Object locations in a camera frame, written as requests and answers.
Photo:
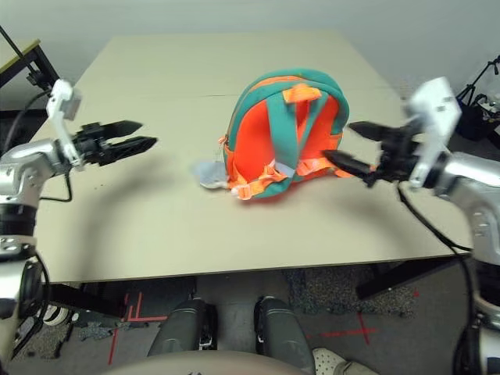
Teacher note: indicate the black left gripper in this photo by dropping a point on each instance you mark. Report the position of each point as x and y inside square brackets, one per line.
[91, 146]

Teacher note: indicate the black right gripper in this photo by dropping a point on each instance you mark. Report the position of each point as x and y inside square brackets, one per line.
[398, 152]

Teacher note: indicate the orange and teal backpack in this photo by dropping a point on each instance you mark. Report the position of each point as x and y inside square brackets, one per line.
[265, 136]

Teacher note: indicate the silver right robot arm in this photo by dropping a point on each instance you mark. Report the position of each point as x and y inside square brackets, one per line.
[472, 187]

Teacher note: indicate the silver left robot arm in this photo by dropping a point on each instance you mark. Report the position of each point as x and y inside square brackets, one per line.
[27, 164]

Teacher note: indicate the grey plush shark toy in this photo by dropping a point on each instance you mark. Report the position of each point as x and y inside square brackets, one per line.
[209, 176]

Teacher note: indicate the black tripod stand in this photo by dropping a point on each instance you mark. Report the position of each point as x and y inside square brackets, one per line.
[474, 84]

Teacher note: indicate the black table support bar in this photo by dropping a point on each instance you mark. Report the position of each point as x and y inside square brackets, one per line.
[410, 277]

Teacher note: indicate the thin black pole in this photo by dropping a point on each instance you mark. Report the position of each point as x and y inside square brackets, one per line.
[15, 47]

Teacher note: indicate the red floor tape lines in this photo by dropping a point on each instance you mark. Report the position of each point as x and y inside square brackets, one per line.
[134, 318]

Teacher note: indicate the red floor tape cross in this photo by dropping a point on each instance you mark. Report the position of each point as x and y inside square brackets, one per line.
[363, 330]

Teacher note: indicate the white black striped sneaker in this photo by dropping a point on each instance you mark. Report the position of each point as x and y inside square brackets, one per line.
[58, 315]

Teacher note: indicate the dark grey left robot leg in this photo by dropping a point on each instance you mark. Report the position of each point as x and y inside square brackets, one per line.
[183, 324]

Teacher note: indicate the dark grey robot leg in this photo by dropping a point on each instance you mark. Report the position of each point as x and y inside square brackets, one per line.
[183, 324]
[281, 328]

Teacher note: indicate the dark grey right robot leg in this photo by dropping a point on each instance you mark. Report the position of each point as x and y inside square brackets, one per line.
[281, 328]

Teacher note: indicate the white perforated shoe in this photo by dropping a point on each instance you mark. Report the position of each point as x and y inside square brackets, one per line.
[336, 361]

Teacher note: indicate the beige robot torso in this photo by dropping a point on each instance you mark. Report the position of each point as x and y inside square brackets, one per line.
[211, 365]

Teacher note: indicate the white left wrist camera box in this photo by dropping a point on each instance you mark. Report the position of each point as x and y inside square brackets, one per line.
[64, 105]

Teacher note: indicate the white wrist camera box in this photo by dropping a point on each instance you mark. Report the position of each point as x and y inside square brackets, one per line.
[435, 109]
[64, 105]

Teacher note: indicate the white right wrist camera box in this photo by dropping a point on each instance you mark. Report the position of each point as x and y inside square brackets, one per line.
[435, 109]

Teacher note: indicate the side table with black frame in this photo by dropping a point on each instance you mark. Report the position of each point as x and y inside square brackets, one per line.
[19, 56]

